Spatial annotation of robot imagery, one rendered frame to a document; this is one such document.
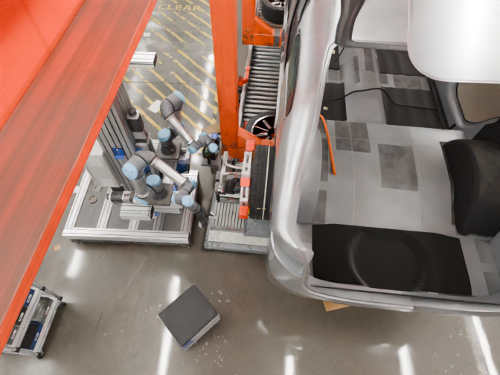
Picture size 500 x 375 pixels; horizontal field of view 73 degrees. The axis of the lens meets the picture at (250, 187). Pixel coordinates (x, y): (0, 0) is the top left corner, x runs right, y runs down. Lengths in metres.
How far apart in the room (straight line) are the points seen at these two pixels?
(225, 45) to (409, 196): 1.87
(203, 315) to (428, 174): 2.25
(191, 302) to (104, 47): 2.68
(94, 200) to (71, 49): 3.35
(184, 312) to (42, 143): 2.69
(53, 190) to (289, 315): 3.10
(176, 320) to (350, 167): 1.95
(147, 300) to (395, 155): 2.65
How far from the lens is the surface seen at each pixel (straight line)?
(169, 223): 3.58
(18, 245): 0.45
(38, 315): 3.72
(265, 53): 5.25
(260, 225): 3.48
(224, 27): 2.55
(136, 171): 2.46
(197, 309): 3.10
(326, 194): 2.85
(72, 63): 0.63
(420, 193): 3.10
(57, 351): 3.75
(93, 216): 3.86
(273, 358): 3.37
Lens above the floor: 3.35
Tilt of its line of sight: 58 degrees down
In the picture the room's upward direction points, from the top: 2 degrees clockwise
